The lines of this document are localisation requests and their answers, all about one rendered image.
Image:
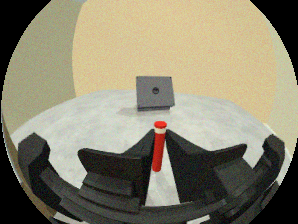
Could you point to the red peg with white band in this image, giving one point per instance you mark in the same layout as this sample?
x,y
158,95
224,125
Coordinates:
x,y
159,144

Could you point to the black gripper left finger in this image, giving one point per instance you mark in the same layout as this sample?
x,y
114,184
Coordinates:
x,y
133,165

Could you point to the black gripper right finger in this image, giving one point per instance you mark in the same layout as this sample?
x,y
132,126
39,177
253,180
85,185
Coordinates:
x,y
191,164

